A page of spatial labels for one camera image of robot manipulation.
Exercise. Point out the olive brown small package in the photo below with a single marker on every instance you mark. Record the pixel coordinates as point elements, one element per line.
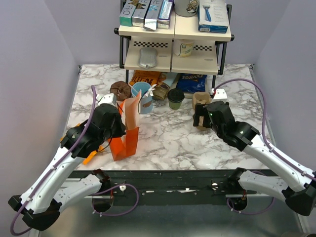
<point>160,92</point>

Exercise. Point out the silver blue toothpaste box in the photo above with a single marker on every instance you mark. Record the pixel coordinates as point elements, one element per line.
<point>152,15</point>

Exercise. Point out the orange snack bag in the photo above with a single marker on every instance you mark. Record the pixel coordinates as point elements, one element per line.
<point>148,77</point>

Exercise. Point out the white printed paper cup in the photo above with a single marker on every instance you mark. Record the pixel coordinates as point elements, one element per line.
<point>183,47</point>

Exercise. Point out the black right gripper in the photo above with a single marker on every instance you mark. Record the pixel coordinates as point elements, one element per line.
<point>201,109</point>

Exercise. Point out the blue Doritos chip bag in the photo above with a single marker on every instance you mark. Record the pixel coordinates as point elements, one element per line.
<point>191,83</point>

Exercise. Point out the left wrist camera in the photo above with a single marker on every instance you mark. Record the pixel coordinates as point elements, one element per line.
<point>107,99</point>

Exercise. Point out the grey cartoon mug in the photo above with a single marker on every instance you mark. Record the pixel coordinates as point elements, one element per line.
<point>186,8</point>

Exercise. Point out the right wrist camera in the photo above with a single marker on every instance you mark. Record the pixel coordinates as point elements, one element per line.
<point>219,95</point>

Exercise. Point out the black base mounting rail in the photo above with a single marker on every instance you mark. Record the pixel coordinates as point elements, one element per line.
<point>174,187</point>

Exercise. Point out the black plastic cup lid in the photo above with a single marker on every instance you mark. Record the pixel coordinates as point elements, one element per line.
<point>175,95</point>

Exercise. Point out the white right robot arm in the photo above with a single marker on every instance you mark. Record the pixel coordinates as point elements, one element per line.
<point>293,183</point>

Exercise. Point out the blue razor package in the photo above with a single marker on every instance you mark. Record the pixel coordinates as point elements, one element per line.
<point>212,16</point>

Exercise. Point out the orange snack packet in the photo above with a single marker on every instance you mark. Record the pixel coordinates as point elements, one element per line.
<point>90,156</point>

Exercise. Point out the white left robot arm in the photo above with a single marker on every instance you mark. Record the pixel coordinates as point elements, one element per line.
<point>42,204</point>

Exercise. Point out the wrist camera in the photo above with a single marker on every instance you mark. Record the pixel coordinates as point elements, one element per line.
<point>219,95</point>
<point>107,99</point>

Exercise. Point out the brown and white pouch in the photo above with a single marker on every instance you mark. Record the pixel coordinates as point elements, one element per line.
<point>121,90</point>

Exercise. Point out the orange paper gift bag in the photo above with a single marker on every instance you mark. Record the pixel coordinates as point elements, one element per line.
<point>126,146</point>

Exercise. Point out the light blue cup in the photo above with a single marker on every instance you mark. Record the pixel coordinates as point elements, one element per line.
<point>146,102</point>

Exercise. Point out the green paper coffee cup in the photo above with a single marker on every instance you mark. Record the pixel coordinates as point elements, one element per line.
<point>174,105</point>

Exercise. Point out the purple white toothpaste box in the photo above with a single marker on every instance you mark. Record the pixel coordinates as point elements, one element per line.
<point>165,14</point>

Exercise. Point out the brown cardboard cup carrier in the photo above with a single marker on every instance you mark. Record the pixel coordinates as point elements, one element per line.
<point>201,97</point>

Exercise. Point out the teal toothpaste box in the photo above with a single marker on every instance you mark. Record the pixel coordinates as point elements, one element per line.
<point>127,12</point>

